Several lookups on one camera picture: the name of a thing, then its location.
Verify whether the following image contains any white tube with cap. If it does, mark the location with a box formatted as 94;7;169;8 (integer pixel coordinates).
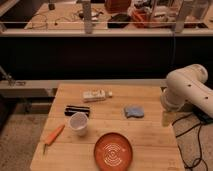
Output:
82;89;113;102

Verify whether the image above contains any blue crumpled cloth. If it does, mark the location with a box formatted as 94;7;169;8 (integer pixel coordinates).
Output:
124;106;144;118

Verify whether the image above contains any black rectangular bar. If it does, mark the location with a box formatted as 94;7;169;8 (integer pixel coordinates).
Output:
64;105;90;116

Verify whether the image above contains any red-orange round plate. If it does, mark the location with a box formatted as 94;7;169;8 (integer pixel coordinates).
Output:
93;132;133;171

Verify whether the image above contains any grey metal post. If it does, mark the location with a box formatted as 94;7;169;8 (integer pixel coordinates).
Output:
82;0;93;34

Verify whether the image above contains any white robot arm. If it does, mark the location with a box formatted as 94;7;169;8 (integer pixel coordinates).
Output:
160;64;213;118

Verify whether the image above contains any orange toy carrot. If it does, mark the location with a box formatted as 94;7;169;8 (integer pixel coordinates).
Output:
43;125;65;151

